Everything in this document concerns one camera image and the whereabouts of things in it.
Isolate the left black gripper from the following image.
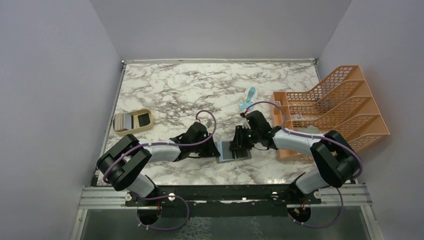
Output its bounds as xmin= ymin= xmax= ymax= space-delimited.
xmin=190 ymin=133 xmax=220 ymax=158

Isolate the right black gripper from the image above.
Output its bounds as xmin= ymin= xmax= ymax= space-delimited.
xmin=229 ymin=124 xmax=260 ymax=150

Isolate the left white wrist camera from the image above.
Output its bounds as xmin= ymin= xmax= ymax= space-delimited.
xmin=203 ymin=119 xmax=214 ymax=129

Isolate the beige card tray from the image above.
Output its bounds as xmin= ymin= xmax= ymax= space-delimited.
xmin=112 ymin=108 xmax=154 ymax=136

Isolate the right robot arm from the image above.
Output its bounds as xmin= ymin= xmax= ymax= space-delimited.
xmin=229 ymin=110 xmax=363 ymax=204

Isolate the red white small box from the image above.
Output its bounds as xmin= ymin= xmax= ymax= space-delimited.
xmin=290 ymin=113 xmax=305 ymax=121

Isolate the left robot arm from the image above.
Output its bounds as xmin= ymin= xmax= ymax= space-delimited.
xmin=96 ymin=122 xmax=220 ymax=206

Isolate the orange plastic file organizer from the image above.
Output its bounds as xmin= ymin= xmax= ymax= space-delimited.
xmin=270 ymin=65 xmax=390 ymax=153

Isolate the taupe leather card holder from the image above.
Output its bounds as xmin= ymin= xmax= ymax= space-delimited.
xmin=215 ymin=141 xmax=252 ymax=164

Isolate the purple cable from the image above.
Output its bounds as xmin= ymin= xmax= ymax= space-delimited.
xmin=102 ymin=110 xmax=218 ymax=231
xmin=240 ymin=100 xmax=364 ymax=229

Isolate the stack of cards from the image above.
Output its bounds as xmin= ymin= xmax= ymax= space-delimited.
xmin=113 ymin=113 xmax=134 ymax=132

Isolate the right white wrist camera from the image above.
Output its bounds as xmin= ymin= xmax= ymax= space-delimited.
xmin=242 ymin=118 xmax=251 ymax=129

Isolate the black credit card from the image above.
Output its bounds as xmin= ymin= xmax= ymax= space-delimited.
xmin=234 ymin=149 xmax=252 ymax=160
xmin=217 ymin=141 xmax=236 ymax=163

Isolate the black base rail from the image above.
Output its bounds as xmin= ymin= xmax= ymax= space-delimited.
xmin=125 ymin=184 xmax=322 ymax=218

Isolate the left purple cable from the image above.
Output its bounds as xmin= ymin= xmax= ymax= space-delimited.
xmin=102 ymin=110 xmax=218 ymax=231

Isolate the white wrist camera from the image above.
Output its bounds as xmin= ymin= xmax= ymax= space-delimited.
xmin=242 ymin=118 xmax=251 ymax=129
xmin=203 ymin=119 xmax=214 ymax=129

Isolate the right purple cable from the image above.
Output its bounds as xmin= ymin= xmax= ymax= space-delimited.
xmin=240 ymin=100 xmax=364 ymax=229

